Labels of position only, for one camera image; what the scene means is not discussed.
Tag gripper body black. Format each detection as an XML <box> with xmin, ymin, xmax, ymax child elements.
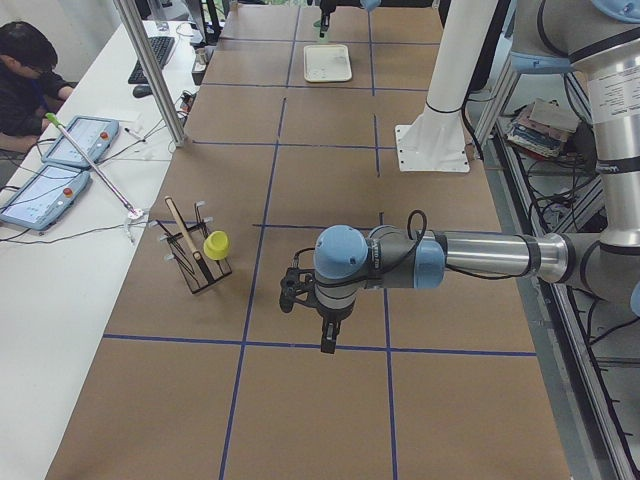
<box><xmin>317</xmin><ymin>305</ymin><xmax>350</xmax><ymax>336</ymax></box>
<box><xmin>319</xmin><ymin>0</ymin><xmax>343</xmax><ymax>15</ymax></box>

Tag pale green cup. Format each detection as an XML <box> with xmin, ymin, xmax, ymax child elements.
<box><xmin>314</xmin><ymin>20</ymin><xmax>327</xmax><ymax>39</ymax></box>

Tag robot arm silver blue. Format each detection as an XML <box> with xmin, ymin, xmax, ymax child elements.
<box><xmin>309</xmin><ymin>1</ymin><xmax>639</xmax><ymax>353</ymax></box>

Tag cream plastic tray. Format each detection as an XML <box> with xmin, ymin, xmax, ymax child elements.
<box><xmin>303</xmin><ymin>44</ymin><xmax>352</xmax><ymax>83</ymax></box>

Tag yellow cup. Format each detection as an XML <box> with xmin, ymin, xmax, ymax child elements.
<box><xmin>203</xmin><ymin>230</ymin><xmax>230</xmax><ymax>261</ymax></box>

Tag metal can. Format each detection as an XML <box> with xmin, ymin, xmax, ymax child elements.
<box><xmin>194</xmin><ymin>48</ymin><xmax>208</xmax><ymax>65</ymax></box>

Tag black keyboard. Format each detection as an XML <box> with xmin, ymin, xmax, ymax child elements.
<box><xmin>127</xmin><ymin>35</ymin><xmax>176</xmax><ymax>85</ymax></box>

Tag black computer mouse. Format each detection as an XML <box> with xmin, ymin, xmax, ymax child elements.
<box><xmin>132</xmin><ymin>84</ymin><xmax>153</xmax><ymax>99</ymax></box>

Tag black marker pen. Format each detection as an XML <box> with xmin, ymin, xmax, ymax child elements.
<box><xmin>124</xmin><ymin>127</ymin><xmax>146</xmax><ymax>143</ymax></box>

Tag stack of books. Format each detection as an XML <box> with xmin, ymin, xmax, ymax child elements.
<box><xmin>506</xmin><ymin>99</ymin><xmax>580</xmax><ymax>158</ymax></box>

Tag far teach pendant tablet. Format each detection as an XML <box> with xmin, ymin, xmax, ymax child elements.
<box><xmin>42</xmin><ymin>115</ymin><xmax>120</xmax><ymax>169</ymax></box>

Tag teach pendant tablet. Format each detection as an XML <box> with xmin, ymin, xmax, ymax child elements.
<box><xmin>42</xmin><ymin>115</ymin><xmax>120</xmax><ymax>169</ymax></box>
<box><xmin>1</xmin><ymin>164</ymin><xmax>91</xmax><ymax>231</ymax></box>

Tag seated person dark clothes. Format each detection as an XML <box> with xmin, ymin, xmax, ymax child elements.
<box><xmin>1</xmin><ymin>21</ymin><xmax>74</xmax><ymax>153</ymax></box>

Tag near teach pendant tablet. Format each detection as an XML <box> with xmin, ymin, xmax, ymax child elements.
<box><xmin>1</xmin><ymin>164</ymin><xmax>91</xmax><ymax>231</ymax></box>

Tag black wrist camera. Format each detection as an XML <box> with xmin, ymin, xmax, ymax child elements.
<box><xmin>279</xmin><ymin>267</ymin><xmax>318</xmax><ymax>313</ymax></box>

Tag black wire cup rack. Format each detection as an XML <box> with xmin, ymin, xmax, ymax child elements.
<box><xmin>150</xmin><ymin>196</ymin><xmax>233</xmax><ymax>294</ymax></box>

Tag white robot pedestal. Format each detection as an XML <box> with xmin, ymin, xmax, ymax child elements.
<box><xmin>395</xmin><ymin>0</ymin><xmax>509</xmax><ymax>173</ymax></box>

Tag aluminium frame post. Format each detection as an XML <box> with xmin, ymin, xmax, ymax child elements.
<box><xmin>113</xmin><ymin>0</ymin><xmax>186</xmax><ymax>148</ymax></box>

